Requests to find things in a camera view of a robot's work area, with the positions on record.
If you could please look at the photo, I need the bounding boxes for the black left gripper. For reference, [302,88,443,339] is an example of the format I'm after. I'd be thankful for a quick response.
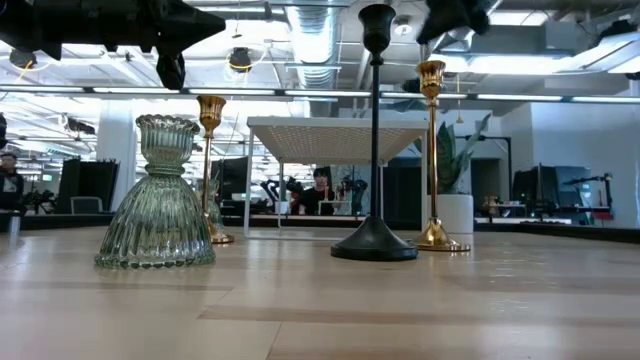
[58,0,228,92]

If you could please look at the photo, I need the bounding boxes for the tall gold candlestick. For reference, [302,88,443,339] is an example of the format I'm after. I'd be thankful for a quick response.
[410,59,472,253]

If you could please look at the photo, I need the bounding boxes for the short gold candlestick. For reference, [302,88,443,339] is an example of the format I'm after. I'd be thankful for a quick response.
[195,94,235,245]

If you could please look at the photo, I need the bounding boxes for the large green ribbed glass holder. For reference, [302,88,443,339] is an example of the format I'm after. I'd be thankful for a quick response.
[93,113,217,270]

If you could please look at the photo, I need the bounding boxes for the tall black candlestick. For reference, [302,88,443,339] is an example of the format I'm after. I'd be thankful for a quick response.
[329,3,419,262]

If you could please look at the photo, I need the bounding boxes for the black ceiling-hung device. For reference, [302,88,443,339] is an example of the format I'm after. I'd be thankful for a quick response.
[8,48,37,70]
[227,46,254,75]

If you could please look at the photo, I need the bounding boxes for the white square column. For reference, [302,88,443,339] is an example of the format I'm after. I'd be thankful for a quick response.
[97,102,137,211]

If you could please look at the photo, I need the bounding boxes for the black computer monitor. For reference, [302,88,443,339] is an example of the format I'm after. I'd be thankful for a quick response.
[512,167,542,205]
[209,156,250,202]
[540,165,592,206]

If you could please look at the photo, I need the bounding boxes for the green leafy plant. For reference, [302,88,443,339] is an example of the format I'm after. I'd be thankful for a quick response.
[413,112,494,196]

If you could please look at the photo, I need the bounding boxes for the black room partition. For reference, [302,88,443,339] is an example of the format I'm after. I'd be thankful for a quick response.
[57,158,120,215]

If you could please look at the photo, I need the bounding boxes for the white perforated metal stand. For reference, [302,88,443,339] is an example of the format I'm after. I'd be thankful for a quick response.
[243,115,430,240]

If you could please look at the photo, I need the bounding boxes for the grey chair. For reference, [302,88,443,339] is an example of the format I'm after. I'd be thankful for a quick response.
[69,195,104,215]

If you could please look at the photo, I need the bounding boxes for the white planter pot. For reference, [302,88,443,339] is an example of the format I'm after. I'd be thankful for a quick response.
[427,193,475,235]

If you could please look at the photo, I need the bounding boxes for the person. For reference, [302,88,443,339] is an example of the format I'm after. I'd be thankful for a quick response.
[298,167,337,217]
[0,152,26,214]

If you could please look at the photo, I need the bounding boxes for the wooden desk grey legs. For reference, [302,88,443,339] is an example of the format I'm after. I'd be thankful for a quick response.
[474,201,616,225]

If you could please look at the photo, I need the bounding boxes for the silver ventilation duct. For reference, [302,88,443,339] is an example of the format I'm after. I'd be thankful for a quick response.
[287,0,346,90]

